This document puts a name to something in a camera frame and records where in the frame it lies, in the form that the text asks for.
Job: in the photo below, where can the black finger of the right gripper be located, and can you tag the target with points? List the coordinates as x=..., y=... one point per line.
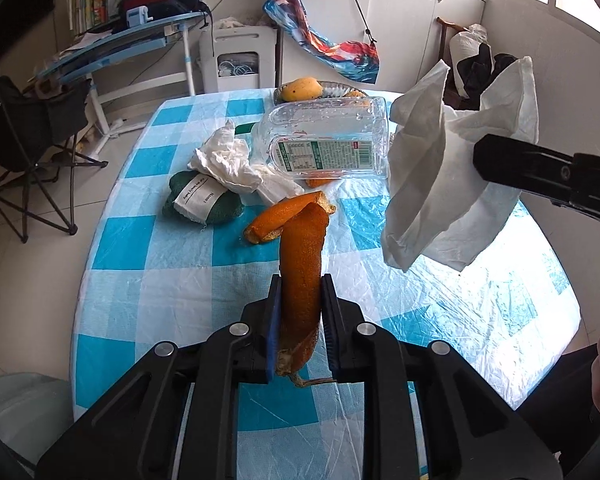
x=569, y=181

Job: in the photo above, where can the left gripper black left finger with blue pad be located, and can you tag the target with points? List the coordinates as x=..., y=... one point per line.
x=258, y=359

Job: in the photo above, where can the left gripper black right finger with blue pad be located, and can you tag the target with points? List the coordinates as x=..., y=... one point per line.
x=341, y=319

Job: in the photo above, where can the curled orange peel piece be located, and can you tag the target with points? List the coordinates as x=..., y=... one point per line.
x=269, y=224

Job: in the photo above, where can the long orange peel strip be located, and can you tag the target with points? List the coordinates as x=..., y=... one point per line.
x=300, y=260

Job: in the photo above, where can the white paper bag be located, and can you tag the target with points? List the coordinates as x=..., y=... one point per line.
x=439, y=205

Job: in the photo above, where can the green cloth with white label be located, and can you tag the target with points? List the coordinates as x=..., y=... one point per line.
x=201, y=199

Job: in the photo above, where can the blue checkered plastic tablecloth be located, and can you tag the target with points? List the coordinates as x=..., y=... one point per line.
x=154, y=276

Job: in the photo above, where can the crumpled white tissue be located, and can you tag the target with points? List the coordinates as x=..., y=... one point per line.
x=225, y=157

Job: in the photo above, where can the wooden chair with clothes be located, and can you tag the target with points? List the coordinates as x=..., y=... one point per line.
x=473, y=65

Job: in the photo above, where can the clear plastic bottle green label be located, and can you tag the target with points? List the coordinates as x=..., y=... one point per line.
x=331, y=138

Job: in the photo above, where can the yellow mango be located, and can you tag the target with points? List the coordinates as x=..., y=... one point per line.
x=301, y=89

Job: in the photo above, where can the glass fruit dish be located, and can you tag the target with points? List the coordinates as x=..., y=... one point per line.
x=331, y=89

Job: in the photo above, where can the pale green stool seat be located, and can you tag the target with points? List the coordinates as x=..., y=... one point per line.
x=35, y=410

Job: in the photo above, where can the colourful hanging bag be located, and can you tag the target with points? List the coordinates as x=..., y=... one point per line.
x=355, y=60

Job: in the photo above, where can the white cabinet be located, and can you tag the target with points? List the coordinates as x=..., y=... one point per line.
x=407, y=33

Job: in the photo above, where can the blue tilting study desk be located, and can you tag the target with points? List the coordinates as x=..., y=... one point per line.
x=114, y=49

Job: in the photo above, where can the black folding camp chair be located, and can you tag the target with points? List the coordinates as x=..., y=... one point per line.
x=38, y=138

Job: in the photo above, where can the row of books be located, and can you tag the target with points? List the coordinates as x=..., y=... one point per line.
x=85, y=15

